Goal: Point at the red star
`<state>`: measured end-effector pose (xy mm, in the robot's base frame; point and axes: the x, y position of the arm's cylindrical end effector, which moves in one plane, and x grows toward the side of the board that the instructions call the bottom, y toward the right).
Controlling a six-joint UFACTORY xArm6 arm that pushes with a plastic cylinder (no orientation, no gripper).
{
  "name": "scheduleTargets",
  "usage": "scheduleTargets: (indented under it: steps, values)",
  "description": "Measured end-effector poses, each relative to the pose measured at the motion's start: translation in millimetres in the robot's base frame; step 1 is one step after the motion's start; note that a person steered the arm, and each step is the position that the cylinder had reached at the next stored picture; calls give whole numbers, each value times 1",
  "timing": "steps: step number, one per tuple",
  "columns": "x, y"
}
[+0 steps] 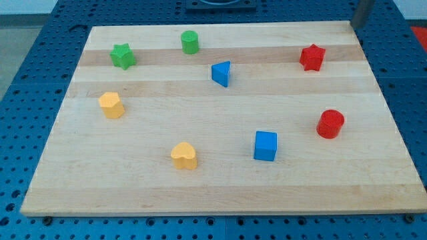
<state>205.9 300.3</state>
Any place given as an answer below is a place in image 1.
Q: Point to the green star block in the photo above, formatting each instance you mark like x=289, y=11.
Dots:
x=122, y=56

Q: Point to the red object at right edge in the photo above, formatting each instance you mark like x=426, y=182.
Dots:
x=421, y=35

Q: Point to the light wooden board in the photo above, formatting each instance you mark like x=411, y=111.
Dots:
x=95, y=166

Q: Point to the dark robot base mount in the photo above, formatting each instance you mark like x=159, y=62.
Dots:
x=220, y=5

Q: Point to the red cylinder block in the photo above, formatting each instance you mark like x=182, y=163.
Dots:
x=330, y=123

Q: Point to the yellow heart block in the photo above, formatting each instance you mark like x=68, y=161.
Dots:
x=184, y=156

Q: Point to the grey metal pointer rod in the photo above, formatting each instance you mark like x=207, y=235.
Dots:
x=362, y=13

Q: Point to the blue cube block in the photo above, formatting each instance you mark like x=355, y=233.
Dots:
x=266, y=145

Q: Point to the yellow hexagon block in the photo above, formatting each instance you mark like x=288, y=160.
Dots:
x=111, y=105

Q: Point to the red star block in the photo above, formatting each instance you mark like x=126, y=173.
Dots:
x=312, y=57

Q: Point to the blue triangle block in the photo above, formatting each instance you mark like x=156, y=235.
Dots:
x=220, y=73

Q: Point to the green cylinder block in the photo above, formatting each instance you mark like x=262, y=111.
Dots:
x=189, y=42

